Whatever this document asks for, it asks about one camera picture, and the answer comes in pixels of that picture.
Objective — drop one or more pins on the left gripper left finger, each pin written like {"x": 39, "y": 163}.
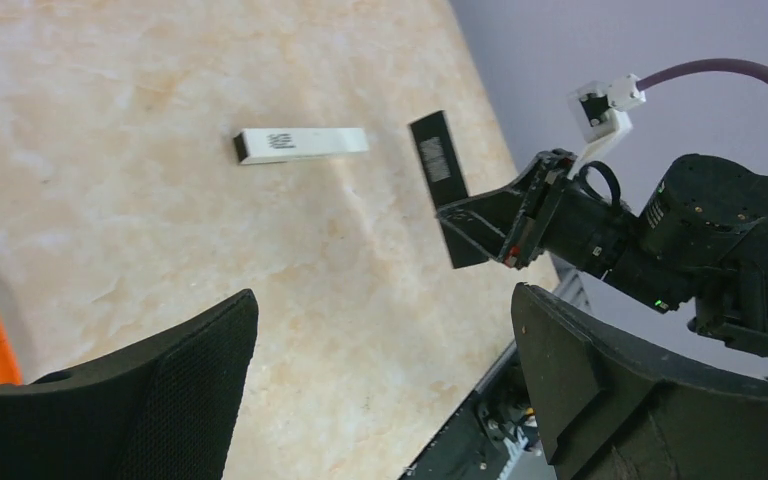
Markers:
{"x": 162, "y": 408}

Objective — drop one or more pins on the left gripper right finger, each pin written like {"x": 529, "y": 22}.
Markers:
{"x": 610, "y": 405}

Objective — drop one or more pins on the white remote control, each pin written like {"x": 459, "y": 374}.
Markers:
{"x": 281, "y": 145}

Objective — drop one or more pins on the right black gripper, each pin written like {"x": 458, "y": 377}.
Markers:
{"x": 581, "y": 220}

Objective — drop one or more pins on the black remote control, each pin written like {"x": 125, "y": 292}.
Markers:
{"x": 444, "y": 179}

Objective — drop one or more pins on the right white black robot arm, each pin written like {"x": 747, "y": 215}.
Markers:
{"x": 702, "y": 236}

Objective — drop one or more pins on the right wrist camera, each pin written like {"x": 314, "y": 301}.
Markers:
{"x": 601, "y": 111}

